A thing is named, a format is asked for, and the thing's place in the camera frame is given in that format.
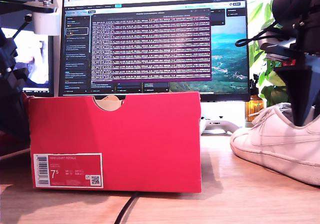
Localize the red shoebox lid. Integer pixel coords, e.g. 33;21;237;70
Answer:
0;92;32;160

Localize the white leather sneaker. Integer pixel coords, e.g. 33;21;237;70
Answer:
229;103;320;186

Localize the red cardboard shoebox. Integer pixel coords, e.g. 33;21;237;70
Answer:
27;91;202;194

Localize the green leafy houseplant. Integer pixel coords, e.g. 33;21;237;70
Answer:
247;0;320;107

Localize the amber pump bottle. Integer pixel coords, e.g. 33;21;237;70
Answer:
244;74;265;122

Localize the small black computer monitor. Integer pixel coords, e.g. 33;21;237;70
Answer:
0;0;55;97

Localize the white game controller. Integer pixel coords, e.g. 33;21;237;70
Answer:
199;116;240;135

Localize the large black computer monitor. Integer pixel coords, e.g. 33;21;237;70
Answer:
58;0;251;102

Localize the black camera cable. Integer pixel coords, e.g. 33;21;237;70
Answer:
11;13;33;39
234;21;278;47

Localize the black table cable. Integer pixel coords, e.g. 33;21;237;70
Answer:
113;191;140;224

